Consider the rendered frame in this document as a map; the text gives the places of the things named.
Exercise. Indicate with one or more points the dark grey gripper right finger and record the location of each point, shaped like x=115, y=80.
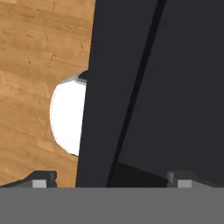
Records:
x=182, y=177

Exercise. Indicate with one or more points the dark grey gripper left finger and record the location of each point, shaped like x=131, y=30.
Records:
x=40, y=177

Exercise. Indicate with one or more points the dark grey drawer front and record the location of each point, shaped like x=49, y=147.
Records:
x=113, y=87

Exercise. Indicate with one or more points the white round object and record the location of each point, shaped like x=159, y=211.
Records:
x=67, y=116

